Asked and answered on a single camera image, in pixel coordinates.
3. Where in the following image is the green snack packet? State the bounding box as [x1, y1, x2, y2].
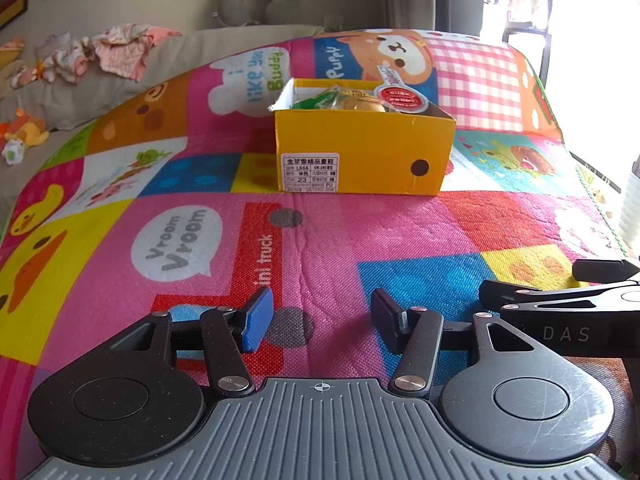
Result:
[292, 86, 342, 110]

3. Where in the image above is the colourful cartoon play mat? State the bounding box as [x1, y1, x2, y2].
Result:
[0, 27, 640, 480]

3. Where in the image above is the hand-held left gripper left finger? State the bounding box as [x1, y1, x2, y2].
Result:
[106, 286, 275, 398]

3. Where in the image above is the packet with red label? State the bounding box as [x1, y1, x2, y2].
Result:
[382, 66, 407, 92]

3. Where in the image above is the clear packet with bun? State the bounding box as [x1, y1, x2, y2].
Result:
[334, 94, 387, 114]

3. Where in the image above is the pile of baby clothes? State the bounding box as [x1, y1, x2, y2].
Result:
[37, 24, 182, 81]

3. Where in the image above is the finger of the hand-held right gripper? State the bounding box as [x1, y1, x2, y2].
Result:
[572, 258, 640, 283]
[478, 280, 640, 306]

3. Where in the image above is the orange plush toy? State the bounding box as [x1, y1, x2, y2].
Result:
[2, 109, 51, 147]

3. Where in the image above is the cup with red label lid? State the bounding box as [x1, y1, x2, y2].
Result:
[375, 85, 427, 112]

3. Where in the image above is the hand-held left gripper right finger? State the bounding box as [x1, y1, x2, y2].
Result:
[370, 288, 539, 396]

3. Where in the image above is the yellow cardboard box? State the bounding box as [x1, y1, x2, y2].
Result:
[267, 77, 457, 196]

